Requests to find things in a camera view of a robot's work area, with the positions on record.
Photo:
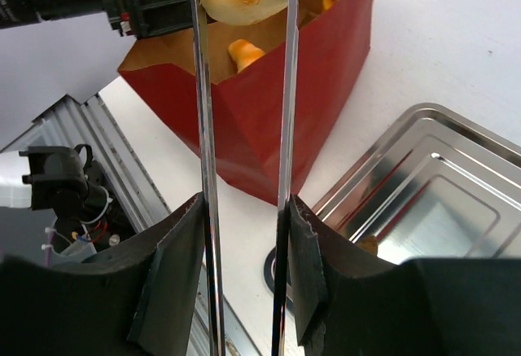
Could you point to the pale curved croissant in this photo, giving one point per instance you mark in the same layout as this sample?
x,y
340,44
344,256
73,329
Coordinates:
x,y
244,53

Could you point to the steel serving tongs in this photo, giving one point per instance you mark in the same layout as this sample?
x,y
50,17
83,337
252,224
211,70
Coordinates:
x,y
209,179

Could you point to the brown red paper bag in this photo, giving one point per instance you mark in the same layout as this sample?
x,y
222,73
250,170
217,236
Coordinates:
x,y
247,106

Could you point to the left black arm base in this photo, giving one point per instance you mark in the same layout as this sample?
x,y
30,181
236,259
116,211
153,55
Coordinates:
x,y
71,183

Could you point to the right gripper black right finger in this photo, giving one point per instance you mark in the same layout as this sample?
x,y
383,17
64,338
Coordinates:
x,y
347,301

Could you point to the aluminium frame rail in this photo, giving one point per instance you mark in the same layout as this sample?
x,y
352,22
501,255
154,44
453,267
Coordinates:
x,y
68,123

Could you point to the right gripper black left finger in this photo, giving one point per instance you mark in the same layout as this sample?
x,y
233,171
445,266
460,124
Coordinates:
x,y
136,298

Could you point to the steel rectangular tray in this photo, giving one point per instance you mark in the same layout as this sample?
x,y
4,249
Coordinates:
x,y
434,184

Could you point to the dark chocolate croissant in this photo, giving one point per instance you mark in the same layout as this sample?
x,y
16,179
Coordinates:
x,y
370,244

